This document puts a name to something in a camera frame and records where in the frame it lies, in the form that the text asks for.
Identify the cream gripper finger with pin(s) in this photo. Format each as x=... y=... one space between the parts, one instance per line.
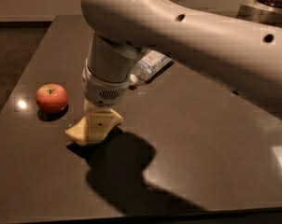
x=97 y=118

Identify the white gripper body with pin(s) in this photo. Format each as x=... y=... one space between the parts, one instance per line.
x=101 y=91

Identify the yellow sponge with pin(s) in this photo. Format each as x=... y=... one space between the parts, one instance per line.
x=77 y=133

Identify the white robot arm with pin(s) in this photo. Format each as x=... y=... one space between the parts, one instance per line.
x=242 y=56

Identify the red apple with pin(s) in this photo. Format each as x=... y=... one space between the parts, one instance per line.
x=51 y=98

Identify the clear plastic water bottle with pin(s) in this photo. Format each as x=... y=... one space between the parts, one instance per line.
x=146 y=68

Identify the steel container with nuts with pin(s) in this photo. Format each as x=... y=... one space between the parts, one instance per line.
x=262 y=11

